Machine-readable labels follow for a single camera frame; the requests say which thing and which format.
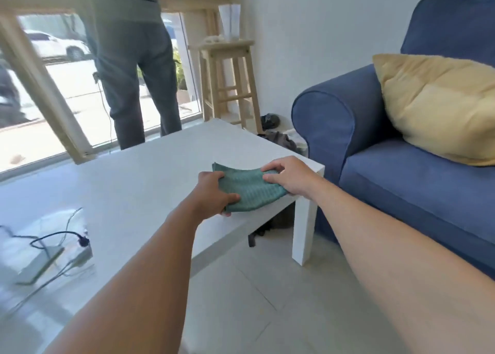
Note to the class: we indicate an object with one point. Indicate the white power strip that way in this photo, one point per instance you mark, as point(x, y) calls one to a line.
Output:
point(79, 258)

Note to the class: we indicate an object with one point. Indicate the person's left forearm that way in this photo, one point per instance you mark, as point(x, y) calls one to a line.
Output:
point(127, 280)

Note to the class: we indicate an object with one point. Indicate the person's left hand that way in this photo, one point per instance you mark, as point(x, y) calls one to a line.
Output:
point(210, 195)

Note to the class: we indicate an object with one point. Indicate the yellow cushion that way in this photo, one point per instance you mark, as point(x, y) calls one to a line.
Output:
point(437, 102)

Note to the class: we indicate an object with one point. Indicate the wooden stool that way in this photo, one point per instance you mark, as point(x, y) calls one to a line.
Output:
point(228, 83)

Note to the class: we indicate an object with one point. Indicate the white car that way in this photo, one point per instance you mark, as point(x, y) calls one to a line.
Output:
point(58, 44)

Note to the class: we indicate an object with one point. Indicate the person's right thumb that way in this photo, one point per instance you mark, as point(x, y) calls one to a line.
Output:
point(273, 179)

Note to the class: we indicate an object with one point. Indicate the person's right forearm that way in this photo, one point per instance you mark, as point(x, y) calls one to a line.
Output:
point(398, 272)

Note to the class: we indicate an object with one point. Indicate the person's left thumb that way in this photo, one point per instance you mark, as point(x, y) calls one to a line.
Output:
point(230, 199)

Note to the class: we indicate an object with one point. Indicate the wooden window frame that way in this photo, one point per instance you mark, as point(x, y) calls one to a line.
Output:
point(50, 87)

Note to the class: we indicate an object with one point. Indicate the blue sofa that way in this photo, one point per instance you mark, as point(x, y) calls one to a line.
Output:
point(406, 133)

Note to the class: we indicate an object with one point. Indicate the grey laptop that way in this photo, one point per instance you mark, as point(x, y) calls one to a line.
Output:
point(38, 264)

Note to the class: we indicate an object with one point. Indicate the green microfibre cloth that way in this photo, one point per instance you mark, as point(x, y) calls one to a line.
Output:
point(249, 189)

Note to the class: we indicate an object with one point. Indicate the white coffee table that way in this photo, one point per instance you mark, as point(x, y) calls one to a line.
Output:
point(162, 187)

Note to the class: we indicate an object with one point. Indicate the dark grey bag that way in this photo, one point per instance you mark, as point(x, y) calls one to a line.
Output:
point(280, 140)

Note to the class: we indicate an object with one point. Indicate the black shoe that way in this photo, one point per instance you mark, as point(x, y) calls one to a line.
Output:
point(270, 121)

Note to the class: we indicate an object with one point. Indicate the person's right hand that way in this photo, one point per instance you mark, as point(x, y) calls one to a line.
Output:
point(296, 176)

